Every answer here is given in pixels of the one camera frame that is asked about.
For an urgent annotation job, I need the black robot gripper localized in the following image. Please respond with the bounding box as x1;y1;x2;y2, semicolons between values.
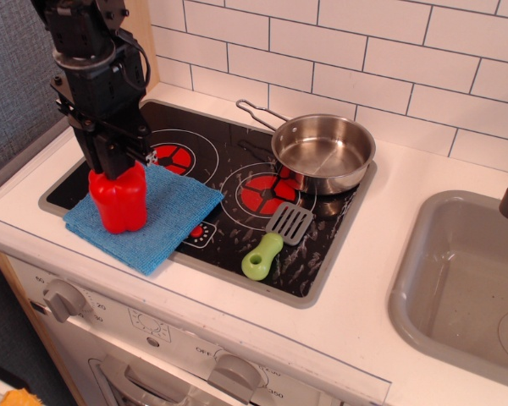
52;46;156;180

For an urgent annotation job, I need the red toy bell pepper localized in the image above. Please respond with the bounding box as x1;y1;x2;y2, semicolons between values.
88;162;147;234

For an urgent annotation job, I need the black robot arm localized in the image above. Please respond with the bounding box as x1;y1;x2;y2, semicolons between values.
33;1;156;180

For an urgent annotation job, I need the blue towel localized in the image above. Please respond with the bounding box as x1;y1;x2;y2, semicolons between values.
63;166;224;275

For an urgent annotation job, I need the black toy stove top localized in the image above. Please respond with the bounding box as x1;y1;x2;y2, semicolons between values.
37;99;378;310

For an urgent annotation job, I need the grey left oven knob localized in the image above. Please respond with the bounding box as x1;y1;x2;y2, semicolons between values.
43;279;86;323

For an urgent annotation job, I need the grey oven knob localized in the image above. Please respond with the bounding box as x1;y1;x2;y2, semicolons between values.
43;279;86;323
207;354;262;404

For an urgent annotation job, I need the steel frying pan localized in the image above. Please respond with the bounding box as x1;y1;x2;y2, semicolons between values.
235;99;376;195

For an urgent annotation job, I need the grey right oven knob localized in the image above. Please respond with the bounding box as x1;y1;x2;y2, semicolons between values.
207;354;262;404

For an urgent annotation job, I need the yellow object bottom corner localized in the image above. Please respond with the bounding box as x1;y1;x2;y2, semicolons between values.
0;388;43;406

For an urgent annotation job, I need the grey sink basin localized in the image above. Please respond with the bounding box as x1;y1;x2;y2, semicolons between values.
389;190;508;386

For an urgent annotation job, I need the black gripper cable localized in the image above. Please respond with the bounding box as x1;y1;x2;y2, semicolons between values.
116;28;152;92

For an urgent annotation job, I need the wooden side post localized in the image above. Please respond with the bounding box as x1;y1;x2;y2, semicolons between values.
121;0;159;93

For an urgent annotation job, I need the grey spatula green handle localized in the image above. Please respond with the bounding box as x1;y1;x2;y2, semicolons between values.
241;203;313;281

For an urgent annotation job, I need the grey oven door handle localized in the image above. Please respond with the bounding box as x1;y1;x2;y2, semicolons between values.
100;355;202;405

